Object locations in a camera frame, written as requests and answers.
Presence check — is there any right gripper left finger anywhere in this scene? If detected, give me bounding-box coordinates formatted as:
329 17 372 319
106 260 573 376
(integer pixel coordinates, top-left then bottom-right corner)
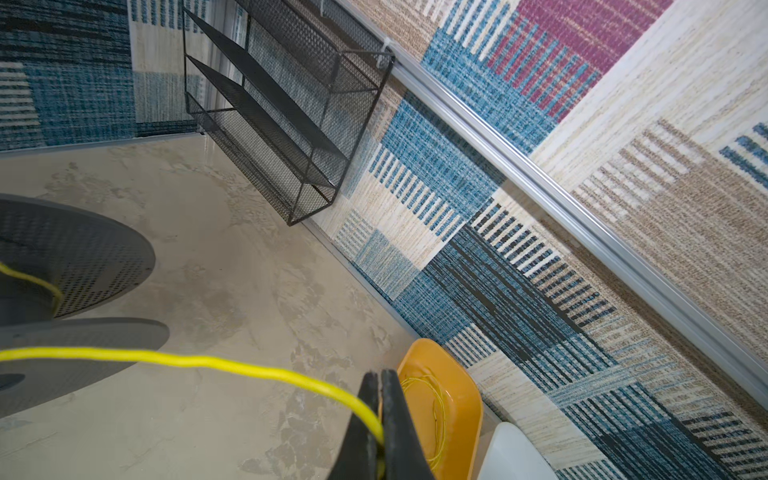
327 372 379 480

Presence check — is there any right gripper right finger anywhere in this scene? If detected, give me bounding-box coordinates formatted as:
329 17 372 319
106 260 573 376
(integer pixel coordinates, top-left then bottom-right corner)
380 369 434 480

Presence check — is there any yellow cable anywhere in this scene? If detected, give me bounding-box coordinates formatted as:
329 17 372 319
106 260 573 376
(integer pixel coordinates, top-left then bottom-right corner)
0 260 448 472

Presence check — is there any dark grey cable spool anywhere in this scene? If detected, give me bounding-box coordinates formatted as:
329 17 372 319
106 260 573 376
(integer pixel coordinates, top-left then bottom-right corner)
0 193 171 419

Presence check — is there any yellow plastic bin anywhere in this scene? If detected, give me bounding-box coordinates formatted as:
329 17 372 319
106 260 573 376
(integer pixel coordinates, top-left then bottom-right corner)
397 338 483 479

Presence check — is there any white plastic bin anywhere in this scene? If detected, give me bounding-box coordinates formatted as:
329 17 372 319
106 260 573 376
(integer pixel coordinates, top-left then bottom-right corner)
473 422 558 480

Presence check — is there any black mesh shelf rack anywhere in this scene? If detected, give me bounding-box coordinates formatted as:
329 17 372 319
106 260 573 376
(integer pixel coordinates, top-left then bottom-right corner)
180 1 395 225

